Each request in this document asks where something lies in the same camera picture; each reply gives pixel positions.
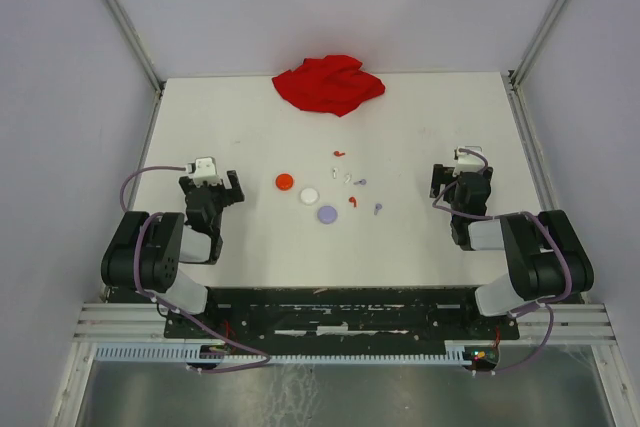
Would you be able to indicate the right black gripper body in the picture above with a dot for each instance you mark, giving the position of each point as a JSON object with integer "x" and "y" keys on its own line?
{"x": 453, "y": 204}

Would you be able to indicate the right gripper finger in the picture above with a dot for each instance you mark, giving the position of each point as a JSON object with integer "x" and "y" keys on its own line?
{"x": 487, "y": 176}
{"x": 440, "y": 179}

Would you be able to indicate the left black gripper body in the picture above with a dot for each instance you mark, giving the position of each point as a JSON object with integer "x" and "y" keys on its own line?
{"x": 218, "y": 196}

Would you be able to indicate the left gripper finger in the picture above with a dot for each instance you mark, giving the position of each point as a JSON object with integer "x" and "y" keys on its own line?
{"x": 187, "y": 185}
{"x": 233, "y": 194}

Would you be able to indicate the orange earbud charging case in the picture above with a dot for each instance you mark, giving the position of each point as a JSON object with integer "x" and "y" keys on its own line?
{"x": 284, "y": 182}

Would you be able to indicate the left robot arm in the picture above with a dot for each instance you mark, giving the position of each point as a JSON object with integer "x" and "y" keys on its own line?
{"x": 146, "y": 252}

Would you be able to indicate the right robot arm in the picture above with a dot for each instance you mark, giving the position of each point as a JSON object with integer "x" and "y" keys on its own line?
{"x": 546, "y": 262}

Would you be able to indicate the white earbud charging case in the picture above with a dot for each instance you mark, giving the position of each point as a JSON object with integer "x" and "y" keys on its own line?
{"x": 309, "y": 196}

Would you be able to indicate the purple earbud charging case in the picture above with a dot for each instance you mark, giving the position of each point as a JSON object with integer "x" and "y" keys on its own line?
{"x": 327, "y": 214}

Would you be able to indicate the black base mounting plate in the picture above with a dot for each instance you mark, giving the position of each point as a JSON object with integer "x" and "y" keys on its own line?
{"x": 391, "y": 320}

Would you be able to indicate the red crumpled cloth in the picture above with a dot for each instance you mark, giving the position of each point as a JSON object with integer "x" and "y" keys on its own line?
{"x": 334, "y": 84}

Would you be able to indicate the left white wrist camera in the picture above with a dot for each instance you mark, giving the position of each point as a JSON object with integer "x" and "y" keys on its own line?
{"x": 203, "y": 172}

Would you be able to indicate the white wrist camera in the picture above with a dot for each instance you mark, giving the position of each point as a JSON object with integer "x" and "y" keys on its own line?
{"x": 203, "y": 172}
{"x": 469, "y": 159}

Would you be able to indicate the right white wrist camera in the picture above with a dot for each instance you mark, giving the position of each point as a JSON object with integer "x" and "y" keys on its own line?
{"x": 469, "y": 159}

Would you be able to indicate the aluminium front frame rail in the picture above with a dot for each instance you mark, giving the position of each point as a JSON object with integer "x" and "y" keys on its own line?
{"x": 584, "y": 325}

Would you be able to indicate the white slotted cable duct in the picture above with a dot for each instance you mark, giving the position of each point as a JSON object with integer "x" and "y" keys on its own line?
{"x": 202, "y": 353}

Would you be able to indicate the right aluminium frame post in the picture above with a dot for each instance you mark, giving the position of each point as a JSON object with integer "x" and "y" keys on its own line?
{"x": 534, "y": 48}

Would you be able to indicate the aluminium frame post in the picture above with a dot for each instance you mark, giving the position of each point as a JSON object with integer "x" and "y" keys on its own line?
{"x": 534, "y": 48}
{"x": 134, "y": 42}

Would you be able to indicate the left aluminium frame post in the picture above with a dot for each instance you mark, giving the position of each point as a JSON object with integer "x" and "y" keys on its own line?
{"x": 134, "y": 42}

